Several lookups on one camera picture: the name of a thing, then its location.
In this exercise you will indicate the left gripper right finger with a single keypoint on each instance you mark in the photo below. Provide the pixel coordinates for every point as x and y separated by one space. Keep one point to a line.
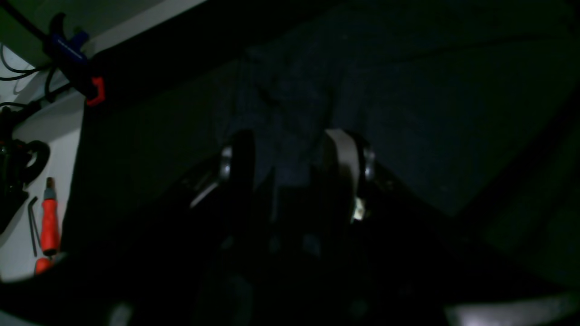
354 160

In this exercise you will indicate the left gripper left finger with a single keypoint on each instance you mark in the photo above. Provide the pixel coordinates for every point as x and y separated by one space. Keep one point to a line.
237 170

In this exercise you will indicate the dark grey t-shirt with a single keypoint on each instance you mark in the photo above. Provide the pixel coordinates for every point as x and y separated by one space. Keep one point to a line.
448 92

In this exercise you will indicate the black table cloth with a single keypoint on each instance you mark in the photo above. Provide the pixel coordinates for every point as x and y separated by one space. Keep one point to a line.
171 92

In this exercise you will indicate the orange clamp far left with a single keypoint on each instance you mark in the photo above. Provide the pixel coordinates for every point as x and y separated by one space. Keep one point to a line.
68 56

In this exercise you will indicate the black hex key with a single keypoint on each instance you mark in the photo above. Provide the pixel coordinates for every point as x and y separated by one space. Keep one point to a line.
35 236

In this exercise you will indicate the orange handled screwdriver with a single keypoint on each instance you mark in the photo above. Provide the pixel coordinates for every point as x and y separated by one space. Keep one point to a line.
50 235

